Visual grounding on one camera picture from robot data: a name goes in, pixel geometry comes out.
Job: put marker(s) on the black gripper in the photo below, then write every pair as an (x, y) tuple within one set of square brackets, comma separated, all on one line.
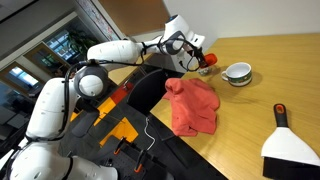
[(194, 52)]

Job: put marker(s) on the red square plastic lid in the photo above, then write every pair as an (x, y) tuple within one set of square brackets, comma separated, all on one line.
[(210, 59)]

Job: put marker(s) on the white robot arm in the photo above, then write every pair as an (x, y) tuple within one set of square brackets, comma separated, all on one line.
[(38, 157)]

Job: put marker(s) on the clear plastic food container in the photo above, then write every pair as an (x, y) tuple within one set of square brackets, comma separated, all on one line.
[(204, 71)]

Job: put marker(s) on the salmon red cloth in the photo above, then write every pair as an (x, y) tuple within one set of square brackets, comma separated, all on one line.
[(193, 104)]

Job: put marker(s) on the black office chair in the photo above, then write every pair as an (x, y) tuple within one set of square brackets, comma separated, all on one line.
[(149, 90)]

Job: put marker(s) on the black orange clamp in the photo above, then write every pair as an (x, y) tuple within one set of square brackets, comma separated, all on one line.
[(139, 162), (118, 147)]

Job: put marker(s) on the white black dustpan scraper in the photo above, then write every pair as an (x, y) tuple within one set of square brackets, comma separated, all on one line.
[(285, 155)]

